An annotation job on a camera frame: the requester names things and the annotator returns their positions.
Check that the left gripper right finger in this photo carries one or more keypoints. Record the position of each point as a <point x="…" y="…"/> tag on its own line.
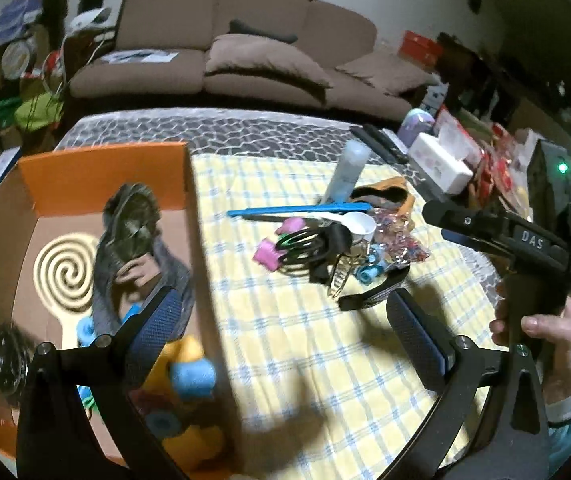
<point x="511" y="441"/>

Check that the light blue thread spool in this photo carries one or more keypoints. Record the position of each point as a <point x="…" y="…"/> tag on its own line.
<point x="193" y="380"/>

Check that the bag of colourful hair bands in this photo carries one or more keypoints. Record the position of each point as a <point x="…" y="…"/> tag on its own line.
<point x="394" y="234"/>

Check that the white measuring scoop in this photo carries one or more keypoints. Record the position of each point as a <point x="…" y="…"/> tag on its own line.
<point x="361" y="225"/>

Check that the orange cardboard box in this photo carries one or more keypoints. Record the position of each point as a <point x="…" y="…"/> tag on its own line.
<point x="45" y="196"/>

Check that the pink thread spool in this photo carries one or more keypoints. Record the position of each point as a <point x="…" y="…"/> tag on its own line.
<point x="268" y="255"/>

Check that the person's right hand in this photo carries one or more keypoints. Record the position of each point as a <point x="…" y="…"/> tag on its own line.
<point x="555" y="329"/>

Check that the white tissue box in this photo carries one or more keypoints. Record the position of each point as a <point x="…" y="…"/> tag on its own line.
<point x="450" y="175"/>

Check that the cream spiral coil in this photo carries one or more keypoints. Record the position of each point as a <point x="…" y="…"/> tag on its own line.
<point x="63" y="273"/>

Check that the purple round container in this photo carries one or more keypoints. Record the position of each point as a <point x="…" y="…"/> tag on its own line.
<point x="416" y="121"/>

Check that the blue plastic comb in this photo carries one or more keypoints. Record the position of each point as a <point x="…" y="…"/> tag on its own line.
<point x="342" y="207"/>

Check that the yellow plaid tablecloth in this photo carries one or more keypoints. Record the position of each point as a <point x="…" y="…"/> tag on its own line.
<point x="320" y="393"/>

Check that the black remote control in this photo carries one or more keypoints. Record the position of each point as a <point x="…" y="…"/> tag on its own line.
<point x="381" y="144"/>

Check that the frosted spray bottle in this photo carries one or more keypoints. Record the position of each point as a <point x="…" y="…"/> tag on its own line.
<point x="353" y="159"/>

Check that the brown sofa cushion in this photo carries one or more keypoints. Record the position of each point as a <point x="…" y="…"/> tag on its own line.
<point x="247" y="54"/>

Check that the brown sofa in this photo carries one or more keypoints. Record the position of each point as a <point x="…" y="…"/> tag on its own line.
<point x="307" y="54"/>

